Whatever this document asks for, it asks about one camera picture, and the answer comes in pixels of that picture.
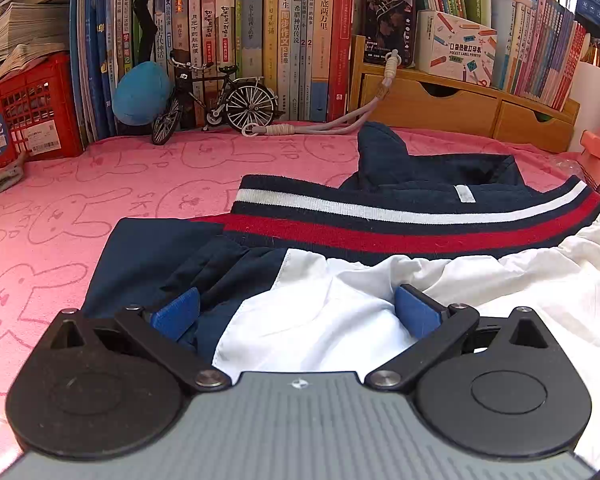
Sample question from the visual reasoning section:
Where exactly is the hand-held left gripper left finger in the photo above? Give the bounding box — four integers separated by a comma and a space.
47, 286, 231, 392

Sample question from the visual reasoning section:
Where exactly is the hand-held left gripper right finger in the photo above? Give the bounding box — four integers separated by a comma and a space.
365, 284, 556, 392

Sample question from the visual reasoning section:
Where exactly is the white and navy jacket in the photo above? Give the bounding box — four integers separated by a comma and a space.
80, 121, 600, 461

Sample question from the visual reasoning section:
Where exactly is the wooden drawer organiser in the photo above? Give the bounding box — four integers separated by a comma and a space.
347, 35, 581, 153

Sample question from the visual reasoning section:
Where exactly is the clear plastic wrapper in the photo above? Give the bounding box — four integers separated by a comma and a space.
550, 152, 588, 181

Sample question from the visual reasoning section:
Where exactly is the grey knitted sock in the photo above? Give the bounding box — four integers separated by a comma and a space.
0, 152, 29, 197

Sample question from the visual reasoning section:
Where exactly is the toy bicycle model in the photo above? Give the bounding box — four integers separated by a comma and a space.
151, 50, 280, 146

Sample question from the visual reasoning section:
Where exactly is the blue plush ball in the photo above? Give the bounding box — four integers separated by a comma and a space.
111, 61, 172, 127

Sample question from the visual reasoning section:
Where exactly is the white printer box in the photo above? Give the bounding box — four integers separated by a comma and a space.
415, 10, 498, 86

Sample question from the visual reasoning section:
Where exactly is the red plastic crate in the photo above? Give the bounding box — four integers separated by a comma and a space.
0, 52, 86, 173

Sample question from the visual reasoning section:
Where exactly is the row of thin workbooks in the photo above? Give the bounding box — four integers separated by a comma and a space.
412, 0, 588, 111

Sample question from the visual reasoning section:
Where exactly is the row of tall storybooks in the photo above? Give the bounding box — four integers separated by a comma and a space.
69, 0, 356, 141

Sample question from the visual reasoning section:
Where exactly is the black smartphone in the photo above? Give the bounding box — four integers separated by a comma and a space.
362, 0, 417, 68

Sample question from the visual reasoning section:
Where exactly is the stack of paper booklets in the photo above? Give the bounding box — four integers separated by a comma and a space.
0, 0, 73, 93

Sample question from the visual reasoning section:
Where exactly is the white phone cable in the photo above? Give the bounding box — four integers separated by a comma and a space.
242, 49, 401, 137

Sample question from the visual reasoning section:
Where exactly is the black strap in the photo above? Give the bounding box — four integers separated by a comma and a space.
131, 0, 158, 78

